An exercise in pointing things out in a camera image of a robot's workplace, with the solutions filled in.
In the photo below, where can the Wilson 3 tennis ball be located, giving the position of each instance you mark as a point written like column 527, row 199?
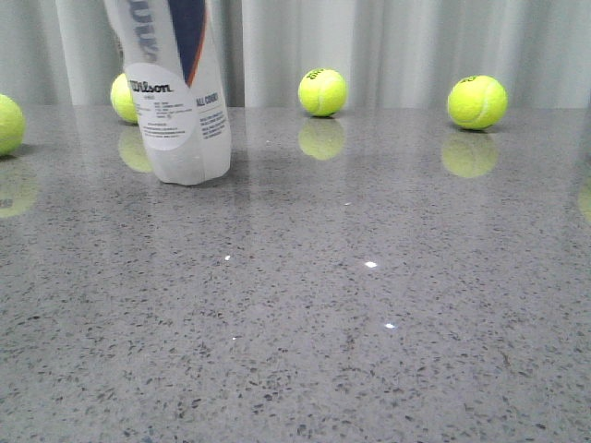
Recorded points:
column 12, row 125

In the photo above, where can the Roland Garros tennis ball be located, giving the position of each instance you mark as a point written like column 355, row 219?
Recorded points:
column 122, row 100

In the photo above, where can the right back tennis ball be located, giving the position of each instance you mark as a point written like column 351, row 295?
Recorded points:
column 477, row 102

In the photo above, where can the grey pleated curtain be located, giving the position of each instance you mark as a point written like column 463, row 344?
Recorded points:
column 393, row 54

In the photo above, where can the middle back tennis ball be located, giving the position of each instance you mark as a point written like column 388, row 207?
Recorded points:
column 322, row 92

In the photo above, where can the white blue Wilson tennis can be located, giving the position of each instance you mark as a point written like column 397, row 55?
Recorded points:
column 172, row 70

